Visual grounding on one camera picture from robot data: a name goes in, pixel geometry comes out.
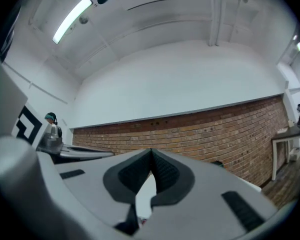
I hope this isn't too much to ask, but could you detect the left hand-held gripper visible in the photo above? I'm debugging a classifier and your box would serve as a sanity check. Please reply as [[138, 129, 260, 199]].
[[0, 47, 115, 160]]

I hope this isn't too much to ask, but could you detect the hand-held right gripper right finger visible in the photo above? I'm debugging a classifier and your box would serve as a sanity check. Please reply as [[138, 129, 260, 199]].
[[139, 147, 279, 240]]

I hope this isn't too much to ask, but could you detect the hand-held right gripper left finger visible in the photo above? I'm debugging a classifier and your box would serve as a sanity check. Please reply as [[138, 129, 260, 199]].
[[37, 147, 154, 240]]

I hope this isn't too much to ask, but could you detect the black-topped desk with white legs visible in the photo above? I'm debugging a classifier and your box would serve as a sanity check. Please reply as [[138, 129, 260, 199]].
[[270, 125, 300, 182]]

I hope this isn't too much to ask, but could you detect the long ceiling tube light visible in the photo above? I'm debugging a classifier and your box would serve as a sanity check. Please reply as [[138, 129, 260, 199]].
[[51, 0, 94, 45]]

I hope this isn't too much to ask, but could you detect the white ceiling pipe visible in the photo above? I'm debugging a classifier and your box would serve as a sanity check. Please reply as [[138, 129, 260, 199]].
[[207, 0, 224, 47]]

